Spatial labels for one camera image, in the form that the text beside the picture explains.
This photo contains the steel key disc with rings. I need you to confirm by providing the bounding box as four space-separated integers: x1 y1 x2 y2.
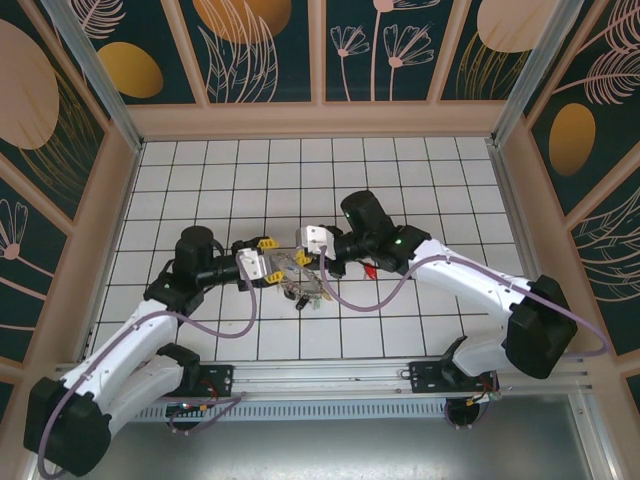
272 251 332 310

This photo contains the grey metal sheet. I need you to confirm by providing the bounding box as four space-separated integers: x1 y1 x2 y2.
47 418 619 480

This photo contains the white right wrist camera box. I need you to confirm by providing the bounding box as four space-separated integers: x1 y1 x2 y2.
293 224 337 257

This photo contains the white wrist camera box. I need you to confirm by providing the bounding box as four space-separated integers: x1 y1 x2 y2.
236 247 274 283
293 224 337 257

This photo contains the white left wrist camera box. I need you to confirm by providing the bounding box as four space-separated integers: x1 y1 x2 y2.
236 247 274 283

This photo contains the aluminium front rail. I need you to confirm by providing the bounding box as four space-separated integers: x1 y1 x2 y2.
47 353 589 401

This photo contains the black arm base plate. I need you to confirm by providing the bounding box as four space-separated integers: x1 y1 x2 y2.
143 363 236 399
408 360 501 396

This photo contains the slotted grey cable duct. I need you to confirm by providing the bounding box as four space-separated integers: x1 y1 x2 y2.
107 401 454 422

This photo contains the aluminium side rail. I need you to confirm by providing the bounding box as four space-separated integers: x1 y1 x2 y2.
487 141 586 361

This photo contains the aluminium corner post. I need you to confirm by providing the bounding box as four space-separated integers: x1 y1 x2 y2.
488 0 577 147
38 0 147 154

